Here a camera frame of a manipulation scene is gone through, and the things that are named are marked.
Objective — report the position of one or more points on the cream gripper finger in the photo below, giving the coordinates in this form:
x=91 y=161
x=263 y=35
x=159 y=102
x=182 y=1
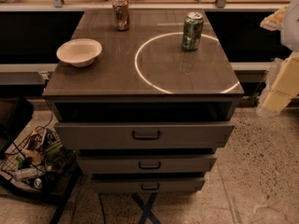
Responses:
x=282 y=84
x=274 y=21

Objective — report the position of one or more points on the green soda can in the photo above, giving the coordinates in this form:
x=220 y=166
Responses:
x=192 y=30

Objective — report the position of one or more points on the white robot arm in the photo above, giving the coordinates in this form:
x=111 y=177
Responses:
x=289 y=34

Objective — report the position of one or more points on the brown soda can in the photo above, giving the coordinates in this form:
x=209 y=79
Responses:
x=121 y=14

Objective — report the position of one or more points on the white paper bowl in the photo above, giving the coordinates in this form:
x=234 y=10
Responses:
x=79 y=52

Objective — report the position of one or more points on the grey drawer cabinet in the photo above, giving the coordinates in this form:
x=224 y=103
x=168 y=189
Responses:
x=144 y=76

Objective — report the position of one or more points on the bottom grey drawer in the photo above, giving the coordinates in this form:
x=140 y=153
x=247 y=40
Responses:
x=148 y=185

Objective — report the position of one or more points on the grey drawer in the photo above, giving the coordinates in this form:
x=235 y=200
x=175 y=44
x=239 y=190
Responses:
x=148 y=185
x=144 y=135
x=146 y=164

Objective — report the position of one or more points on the middle grey drawer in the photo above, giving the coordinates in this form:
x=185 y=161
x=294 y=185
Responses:
x=146 y=164

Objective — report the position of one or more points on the top grey drawer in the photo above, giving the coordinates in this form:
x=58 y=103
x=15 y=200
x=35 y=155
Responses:
x=144 y=135

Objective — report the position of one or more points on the green snack bag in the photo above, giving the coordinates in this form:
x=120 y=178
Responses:
x=54 y=152

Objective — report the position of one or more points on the clear plastic bottle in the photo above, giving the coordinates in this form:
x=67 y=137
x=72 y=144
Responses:
x=28 y=173

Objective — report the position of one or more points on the black chair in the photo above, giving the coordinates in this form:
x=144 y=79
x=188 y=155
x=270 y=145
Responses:
x=14 y=116

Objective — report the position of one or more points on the black wire basket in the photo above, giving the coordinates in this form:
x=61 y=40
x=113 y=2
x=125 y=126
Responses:
x=29 y=153

